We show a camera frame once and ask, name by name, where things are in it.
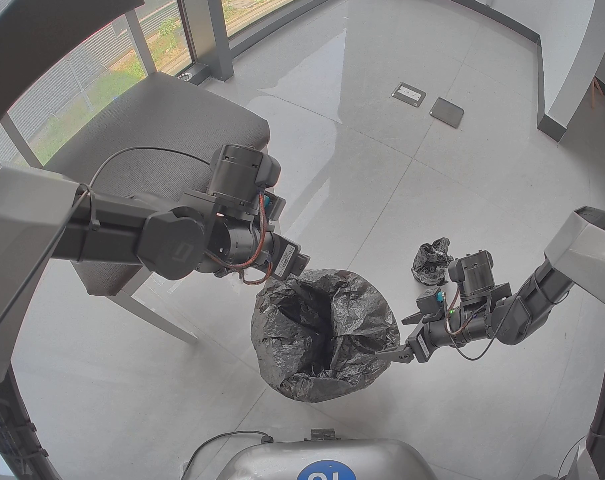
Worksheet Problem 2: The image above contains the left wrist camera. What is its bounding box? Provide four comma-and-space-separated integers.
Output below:
255, 155, 288, 220

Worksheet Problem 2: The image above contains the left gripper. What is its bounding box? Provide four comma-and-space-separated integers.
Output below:
260, 232, 311, 282

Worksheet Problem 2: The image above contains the black plastic bag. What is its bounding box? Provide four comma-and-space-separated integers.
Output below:
251, 267, 401, 404

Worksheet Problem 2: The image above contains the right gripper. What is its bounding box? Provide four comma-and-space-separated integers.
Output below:
375, 309, 461, 365

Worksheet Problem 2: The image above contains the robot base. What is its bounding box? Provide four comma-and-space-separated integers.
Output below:
183, 427, 435, 480

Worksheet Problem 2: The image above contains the black cable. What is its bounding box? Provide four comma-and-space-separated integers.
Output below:
88, 146, 218, 195
556, 438, 590, 480
451, 335, 499, 362
185, 430, 275, 480

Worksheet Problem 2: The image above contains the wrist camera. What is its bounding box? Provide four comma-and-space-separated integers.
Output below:
415, 289, 445, 320
255, 155, 288, 220

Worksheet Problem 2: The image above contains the black plastic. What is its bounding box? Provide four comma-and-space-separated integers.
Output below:
411, 237, 453, 287

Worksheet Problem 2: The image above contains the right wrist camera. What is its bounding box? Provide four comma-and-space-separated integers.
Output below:
415, 289, 445, 320

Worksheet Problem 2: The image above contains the grey padded chair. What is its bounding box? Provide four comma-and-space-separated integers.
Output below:
0, 0, 283, 345

